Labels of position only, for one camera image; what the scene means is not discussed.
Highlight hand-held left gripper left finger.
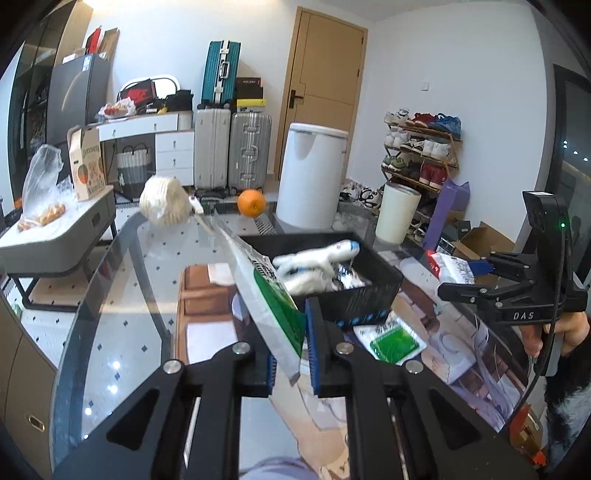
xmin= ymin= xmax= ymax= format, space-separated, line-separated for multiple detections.
xmin=53 ymin=342 xmax=279 ymax=480

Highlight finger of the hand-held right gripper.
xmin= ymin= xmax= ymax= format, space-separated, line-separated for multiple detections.
xmin=465 ymin=251 xmax=540 ymax=278
xmin=437 ymin=276 xmax=536 ymax=306

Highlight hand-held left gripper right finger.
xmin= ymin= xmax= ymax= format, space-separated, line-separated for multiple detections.
xmin=305 ymin=298 xmax=542 ymax=480

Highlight white packet with red edge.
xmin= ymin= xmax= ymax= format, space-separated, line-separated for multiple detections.
xmin=424 ymin=250 xmax=477 ymax=285

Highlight white and green packet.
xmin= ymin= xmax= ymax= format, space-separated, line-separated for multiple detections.
xmin=202 ymin=213 xmax=308 ymax=387

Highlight black plastic bin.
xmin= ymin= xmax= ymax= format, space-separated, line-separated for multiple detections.
xmin=237 ymin=232 xmax=406 ymax=329

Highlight white plush toy blue tips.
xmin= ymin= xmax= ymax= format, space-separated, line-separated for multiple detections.
xmin=271 ymin=240 xmax=362 ymax=297

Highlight person's right hand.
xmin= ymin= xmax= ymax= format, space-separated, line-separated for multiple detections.
xmin=523 ymin=311 xmax=591 ymax=357

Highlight open cardboard box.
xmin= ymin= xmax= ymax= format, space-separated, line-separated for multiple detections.
xmin=454 ymin=220 xmax=516 ymax=274

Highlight purple paper bag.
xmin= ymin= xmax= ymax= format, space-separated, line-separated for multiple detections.
xmin=421 ymin=179 xmax=472 ymax=251

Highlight silver foil packet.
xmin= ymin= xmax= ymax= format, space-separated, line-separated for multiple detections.
xmin=333 ymin=262 xmax=371 ymax=291

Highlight green gel pack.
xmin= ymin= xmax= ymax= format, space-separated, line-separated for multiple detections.
xmin=353 ymin=311 xmax=428 ymax=366

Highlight person's clothing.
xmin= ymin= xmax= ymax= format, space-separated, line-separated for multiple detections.
xmin=237 ymin=456 xmax=315 ymax=480

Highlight white cylindrical trash can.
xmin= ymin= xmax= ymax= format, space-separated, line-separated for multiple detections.
xmin=374 ymin=182 xmax=423 ymax=245

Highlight shoe rack with shoes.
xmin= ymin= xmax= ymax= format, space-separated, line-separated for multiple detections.
xmin=380 ymin=109 xmax=463 ymax=243

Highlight shoes on floor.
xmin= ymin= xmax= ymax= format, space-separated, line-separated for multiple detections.
xmin=341 ymin=179 xmax=385 ymax=209

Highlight orange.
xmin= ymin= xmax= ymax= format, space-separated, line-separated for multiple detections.
xmin=237 ymin=189 xmax=267 ymax=218

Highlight large white cylinder bin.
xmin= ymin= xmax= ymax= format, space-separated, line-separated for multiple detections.
xmin=276 ymin=122 xmax=350 ymax=232

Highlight silver suitcase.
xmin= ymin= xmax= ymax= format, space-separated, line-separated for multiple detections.
xmin=228 ymin=111 xmax=273 ymax=195
xmin=193 ymin=107 xmax=232 ymax=193

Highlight round cabbage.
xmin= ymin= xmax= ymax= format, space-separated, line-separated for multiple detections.
xmin=139 ymin=176 xmax=192 ymax=229

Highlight wooden door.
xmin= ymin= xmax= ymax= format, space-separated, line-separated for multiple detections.
xmin=276 ymin=6 xmax=369 ymax=182

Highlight striped basket bag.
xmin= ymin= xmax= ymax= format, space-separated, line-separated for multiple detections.
xmin=116 ymin=144 xmax=154 ymax=200

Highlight beige cabinet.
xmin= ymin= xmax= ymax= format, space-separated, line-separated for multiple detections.
xmin=0 ymin=293 xmax=60 ymax=480

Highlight white desk with drawers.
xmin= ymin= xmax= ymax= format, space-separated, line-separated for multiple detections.
xmin=96 ymin=112 xmax=195 ymax=188

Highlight white side table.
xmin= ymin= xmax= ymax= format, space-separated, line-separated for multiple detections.
xmin=0 ymin=188 xmax=117 ymax=311

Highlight black box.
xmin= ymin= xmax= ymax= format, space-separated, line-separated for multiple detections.
xmin=235 ymin=76 xmax=267 ymax=112

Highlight cardboard fruit box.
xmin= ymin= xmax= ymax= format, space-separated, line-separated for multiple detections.
xmin=67 ymin=124 xmax=109 ymax=203

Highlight teal suitcase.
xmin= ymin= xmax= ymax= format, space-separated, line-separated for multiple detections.
xmin=201 ymin=41 xmax=242 ymax=107

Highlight clear plastic bag with snacks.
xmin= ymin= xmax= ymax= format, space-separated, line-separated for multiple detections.
xmin=17 ymin=143 xmax=80 ymax=232

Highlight grey fridge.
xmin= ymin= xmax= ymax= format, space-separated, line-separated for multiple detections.
xmin=45 ymin=53 xmax=112 ymax=145

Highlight dark glass wardrobe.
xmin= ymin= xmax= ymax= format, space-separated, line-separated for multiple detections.
xmin=7 ymin=0 xmax=95 ymax=162

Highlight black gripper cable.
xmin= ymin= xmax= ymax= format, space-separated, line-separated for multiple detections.
xmin=505 ymin=224 xmax=570 ymax=437

